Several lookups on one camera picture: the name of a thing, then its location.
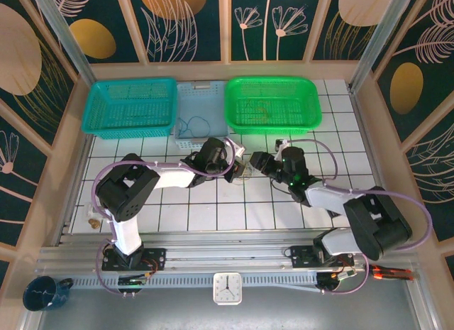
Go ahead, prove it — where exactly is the blue cable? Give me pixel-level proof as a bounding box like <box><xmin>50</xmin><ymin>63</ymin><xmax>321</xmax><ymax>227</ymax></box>
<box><xmin>236</xmin><ymin>163</ymin><xmax>257</xmax><ymax>184</ymax></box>
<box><xmin>176</xmin><ymin>115</ymin><xmax>211</xmax><ymax>138</ymax></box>

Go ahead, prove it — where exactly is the light blue perforated basket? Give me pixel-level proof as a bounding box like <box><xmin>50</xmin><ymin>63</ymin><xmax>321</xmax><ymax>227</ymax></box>
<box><xmin>172</xmin><ymin>80</ymin><xmax>231</xmax><ymax>150</ymax></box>

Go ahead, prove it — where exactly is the green plastic mesh basket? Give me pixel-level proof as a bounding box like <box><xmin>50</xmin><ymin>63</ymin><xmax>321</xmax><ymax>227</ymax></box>
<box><xmin>223</xmin><ymin>76</ymin><xmax>323</xmax><ymax>136</ymax></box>

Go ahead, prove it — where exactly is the teal plastic mesh basket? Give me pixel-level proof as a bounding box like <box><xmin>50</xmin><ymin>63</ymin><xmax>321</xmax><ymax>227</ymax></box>
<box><xmin>81</xmin><ymin>77</ymin><xmax>178</xmax><ymax>140</ymax></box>

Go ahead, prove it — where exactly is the white square clock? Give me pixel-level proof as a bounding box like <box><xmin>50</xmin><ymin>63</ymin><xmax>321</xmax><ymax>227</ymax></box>
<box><xmin>212</xmin><ymin>272</ymin><xmax>243</xmax><ymax>305</ymax></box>

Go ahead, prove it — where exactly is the small controller board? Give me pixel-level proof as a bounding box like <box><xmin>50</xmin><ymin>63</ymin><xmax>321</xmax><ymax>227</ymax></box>
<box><xmin>117</xmin><ymin>275</ymin><xmax>150</xmax><ymax>287</ymax></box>
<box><xmin>331</xmin><ymin>269</ymin><xmax>359</xmax><ymax>282</ymax></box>

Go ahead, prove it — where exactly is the dark blue mug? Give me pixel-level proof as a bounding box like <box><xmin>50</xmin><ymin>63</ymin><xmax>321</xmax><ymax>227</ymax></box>
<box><xmin>23</xmin><ymin>276</ymin><xmax>74</xmax><ymax>312</ymax></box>

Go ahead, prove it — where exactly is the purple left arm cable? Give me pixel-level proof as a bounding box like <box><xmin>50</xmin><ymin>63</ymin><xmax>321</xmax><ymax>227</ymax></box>
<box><xmin>92</xmin><ymin>137</ymin><xmax>239</xmax><ymax>298</ymax></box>

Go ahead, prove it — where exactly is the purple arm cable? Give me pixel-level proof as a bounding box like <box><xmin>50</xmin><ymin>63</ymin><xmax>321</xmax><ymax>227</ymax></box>
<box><xmin>92</xmin><ymin>137</ymin><xmax>239</xmax><ymax>298</ymax></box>
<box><xmin>287</xmin><ymin>139</ymin><xmax>434</xmax><ymax>296</ymax></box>

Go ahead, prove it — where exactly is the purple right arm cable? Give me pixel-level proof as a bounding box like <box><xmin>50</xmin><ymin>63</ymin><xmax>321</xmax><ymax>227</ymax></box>
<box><xmin>287</xmin><ymin>139</ymin><xmax>434</xmax><ymax>296</ymax></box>

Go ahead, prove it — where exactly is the aluminium mounting rail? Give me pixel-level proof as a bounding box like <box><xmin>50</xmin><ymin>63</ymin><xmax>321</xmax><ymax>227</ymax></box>
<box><xmin>35</xmin><ymin>229</ymin><xmax>421</xmax><ymax>274</ymax></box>

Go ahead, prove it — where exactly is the flower outline wall panel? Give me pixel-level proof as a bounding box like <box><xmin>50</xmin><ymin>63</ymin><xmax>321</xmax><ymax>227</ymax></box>
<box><xmin>231</xmin><ymin>0</ymin><xmax>322</xmax><ymax>61</ymax></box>
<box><xmin>0</xmin><ymin>111</ymin><xmax>50</xmax><ymax>235</ymax></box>

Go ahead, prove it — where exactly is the grey slotted cable duct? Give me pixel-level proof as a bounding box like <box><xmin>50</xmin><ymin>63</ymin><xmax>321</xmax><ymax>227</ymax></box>
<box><xmin>72</xmin><ymin>273</ymin><xmax>322</xmax><ymax>289</ymax></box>

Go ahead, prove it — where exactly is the gold oval leaf wall panel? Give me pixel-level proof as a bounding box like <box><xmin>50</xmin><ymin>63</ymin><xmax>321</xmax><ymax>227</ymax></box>
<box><xmin>375</xmin><ymin>0</ymin><xmax>454</xmax><ymax>143</ymax></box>

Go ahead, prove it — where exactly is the leaf outline wall panel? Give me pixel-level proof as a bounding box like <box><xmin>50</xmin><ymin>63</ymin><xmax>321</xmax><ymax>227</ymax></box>
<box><xmin>404</xmin><ymin>122</ymin><xmax>454</xmax><ymax>244</ymax></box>
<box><xmin>128</xmin><ymin>0</ymin><xmax>221</xmax><ymax>63</ymax></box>

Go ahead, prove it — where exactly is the orange handled tool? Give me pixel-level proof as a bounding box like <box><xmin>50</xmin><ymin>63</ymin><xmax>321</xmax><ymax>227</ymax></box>
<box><xmin>368</xmin><ymin>265</ymin><xmax>414</xmax><ymax>281</ymax></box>

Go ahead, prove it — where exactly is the aluminium frame post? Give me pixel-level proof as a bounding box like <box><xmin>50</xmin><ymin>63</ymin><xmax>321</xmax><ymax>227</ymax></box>
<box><xmin>30</xmin><ymin>0</ymin><xmax>96</xmax><ymax>83</ymax></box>
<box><xmin>347</xmin><ymin>0</ymin><xmax>416</xmax><ymax>93</ymax></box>

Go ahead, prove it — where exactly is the pink disc gold-line wall panel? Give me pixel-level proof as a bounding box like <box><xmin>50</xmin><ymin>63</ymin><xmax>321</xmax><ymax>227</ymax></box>
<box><xmin>311</xmin><ymin>0</ymin><xmax>405</xmax><ymax>61</ymax></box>
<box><xmin>0</xmin><ymin>0</ymin><xmax>77</xmax><ymax>146</ymax></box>

